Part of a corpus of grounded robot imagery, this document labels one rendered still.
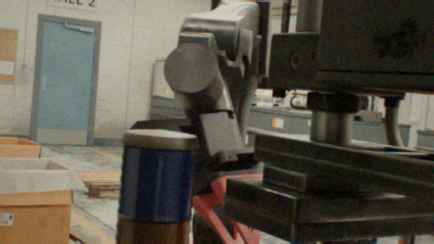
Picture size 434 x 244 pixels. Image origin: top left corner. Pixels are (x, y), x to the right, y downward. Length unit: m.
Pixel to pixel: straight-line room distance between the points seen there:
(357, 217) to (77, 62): 11.27
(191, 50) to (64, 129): 11.09
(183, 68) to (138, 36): 11.49
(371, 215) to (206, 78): 0.23
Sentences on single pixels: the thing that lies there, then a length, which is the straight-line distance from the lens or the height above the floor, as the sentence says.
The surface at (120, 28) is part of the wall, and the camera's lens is 12.06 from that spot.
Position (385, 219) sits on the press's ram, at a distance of 0.59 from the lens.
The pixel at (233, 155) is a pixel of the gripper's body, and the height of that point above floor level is 1.15.
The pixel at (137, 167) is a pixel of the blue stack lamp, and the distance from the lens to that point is 0.32.
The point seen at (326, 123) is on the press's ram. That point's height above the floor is 1.20.
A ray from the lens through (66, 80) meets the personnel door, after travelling 11.72.
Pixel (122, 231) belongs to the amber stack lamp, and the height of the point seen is 1.15.
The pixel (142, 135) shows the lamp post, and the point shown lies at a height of 1.20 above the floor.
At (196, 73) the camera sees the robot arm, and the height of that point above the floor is 1.23.
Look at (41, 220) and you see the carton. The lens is 4.14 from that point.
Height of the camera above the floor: 1.22
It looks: 3 degrees down
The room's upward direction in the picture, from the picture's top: 5 degrees clockwise
